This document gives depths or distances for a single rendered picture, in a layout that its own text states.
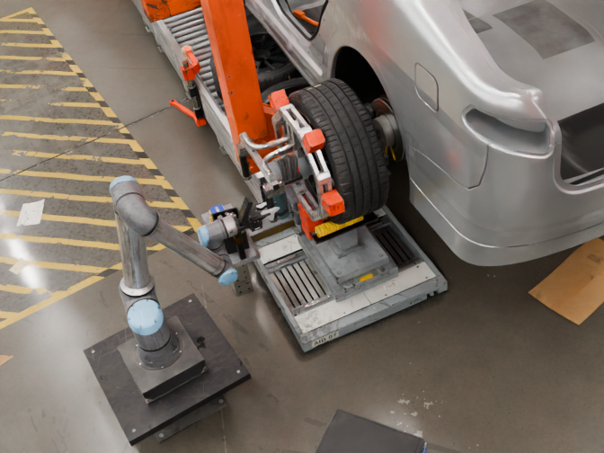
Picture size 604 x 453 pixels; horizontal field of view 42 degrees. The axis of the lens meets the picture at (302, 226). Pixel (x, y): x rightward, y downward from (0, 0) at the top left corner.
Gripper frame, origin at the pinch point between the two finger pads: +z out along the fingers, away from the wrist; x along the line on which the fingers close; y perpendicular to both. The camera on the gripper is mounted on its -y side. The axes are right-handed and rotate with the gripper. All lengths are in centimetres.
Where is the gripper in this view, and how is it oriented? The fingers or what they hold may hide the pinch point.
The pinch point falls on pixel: (275, 205)
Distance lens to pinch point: 351.1
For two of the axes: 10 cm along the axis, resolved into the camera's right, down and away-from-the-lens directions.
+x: 4.0, 6.1, -6.9
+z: 9.1, -3.6, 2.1
